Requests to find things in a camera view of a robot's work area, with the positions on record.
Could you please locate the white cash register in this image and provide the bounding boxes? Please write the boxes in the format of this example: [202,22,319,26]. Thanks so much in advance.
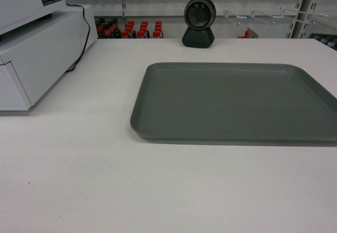
[1,0,97,111]

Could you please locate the red cap sauce bottles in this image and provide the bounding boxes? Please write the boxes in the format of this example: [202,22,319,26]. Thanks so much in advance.
[95,17,164,39]

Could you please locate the grey rectangular serving tray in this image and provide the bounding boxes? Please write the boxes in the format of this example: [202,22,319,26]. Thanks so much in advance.
[130,63,336,144]

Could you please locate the black barcode scanner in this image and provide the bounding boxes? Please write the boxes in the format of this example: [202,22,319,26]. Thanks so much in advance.
[182,0,216,48]

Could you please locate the black register cable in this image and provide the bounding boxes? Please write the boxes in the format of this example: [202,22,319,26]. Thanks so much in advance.
[65,3,92,73]

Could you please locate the white checkout counter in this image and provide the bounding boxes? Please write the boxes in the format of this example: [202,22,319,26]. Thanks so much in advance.
[1,38,336,232]

